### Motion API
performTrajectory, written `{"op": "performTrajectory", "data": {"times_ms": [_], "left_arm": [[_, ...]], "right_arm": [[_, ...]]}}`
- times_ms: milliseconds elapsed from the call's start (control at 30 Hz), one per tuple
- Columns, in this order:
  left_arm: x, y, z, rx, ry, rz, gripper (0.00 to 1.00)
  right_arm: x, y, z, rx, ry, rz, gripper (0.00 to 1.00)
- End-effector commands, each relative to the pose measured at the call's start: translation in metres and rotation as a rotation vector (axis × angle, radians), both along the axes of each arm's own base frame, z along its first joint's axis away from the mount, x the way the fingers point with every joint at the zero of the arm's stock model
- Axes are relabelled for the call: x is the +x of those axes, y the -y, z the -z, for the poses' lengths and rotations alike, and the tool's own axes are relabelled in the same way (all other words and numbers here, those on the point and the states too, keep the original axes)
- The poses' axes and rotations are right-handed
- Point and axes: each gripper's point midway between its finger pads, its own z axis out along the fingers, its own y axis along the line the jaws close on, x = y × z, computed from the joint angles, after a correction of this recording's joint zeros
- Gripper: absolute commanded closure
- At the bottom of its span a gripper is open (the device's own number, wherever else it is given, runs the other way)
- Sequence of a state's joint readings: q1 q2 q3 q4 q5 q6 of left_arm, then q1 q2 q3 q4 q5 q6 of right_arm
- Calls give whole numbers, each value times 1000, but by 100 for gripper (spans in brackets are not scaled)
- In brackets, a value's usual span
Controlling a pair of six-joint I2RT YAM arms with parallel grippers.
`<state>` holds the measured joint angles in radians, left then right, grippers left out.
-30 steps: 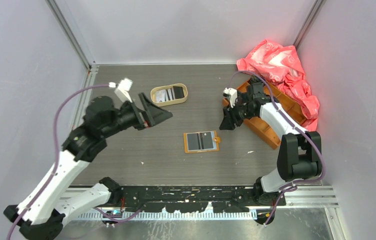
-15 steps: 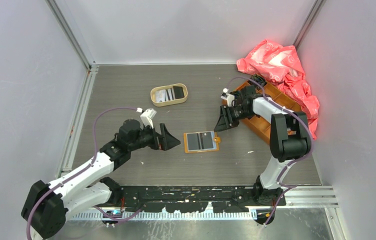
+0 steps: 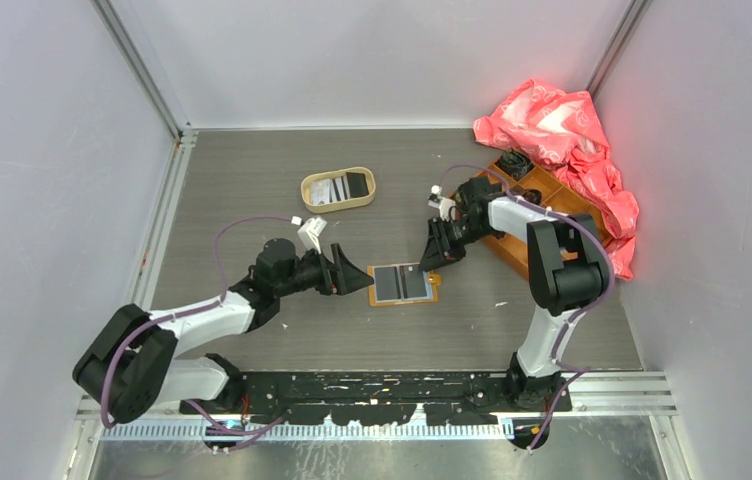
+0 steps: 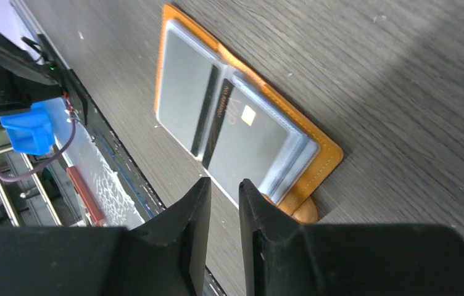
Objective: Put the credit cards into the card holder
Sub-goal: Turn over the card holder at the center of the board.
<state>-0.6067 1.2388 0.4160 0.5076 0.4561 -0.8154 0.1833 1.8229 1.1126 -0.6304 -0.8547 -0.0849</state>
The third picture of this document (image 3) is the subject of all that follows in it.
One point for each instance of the aluminium front rail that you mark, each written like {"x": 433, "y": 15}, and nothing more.
{"x": 593, "y": 395}

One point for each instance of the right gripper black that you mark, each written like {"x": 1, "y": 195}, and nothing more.
{"x": 440, "y": 251}

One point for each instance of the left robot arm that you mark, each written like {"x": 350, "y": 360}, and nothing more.
{"x": 135, "y": 361}

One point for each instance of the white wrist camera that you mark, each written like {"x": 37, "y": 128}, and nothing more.
{"x": 309, "y": 231}
{"x": 445, "y": 206}

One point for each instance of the beige oval tray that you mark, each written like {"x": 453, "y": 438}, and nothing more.
{"x": 345, "y": 205}

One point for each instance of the pink plastic bag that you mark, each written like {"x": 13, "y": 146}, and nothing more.
{"x": 562, "y": 133}

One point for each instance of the orange card holder wallet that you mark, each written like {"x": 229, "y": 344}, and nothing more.
{"x": 433, "y": 282}

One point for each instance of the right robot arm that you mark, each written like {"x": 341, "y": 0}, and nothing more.
{"x": 568, "y": 268}

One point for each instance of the stack of striped cards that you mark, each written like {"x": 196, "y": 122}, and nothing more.
{"x": 328, "y": 191}

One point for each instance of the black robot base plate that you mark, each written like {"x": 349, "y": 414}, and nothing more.
{"x": 385, "y": 398}

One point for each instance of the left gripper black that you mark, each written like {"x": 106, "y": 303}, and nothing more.
{"x": 349, "y": 278}

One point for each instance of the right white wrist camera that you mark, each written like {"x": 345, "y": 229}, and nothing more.
{"x": 445, "y": 206}

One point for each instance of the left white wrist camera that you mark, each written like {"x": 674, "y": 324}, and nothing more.
{"x": 309, "y": 231}

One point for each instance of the orange compartment organizer box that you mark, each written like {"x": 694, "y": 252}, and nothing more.
{"x": 554, "y": 194}

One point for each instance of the dark rolled item upper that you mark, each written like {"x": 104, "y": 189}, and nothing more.
{"x": 515, "y": 164}

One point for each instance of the black card in tray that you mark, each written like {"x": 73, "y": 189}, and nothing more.
{"x": 356, "y": 185}

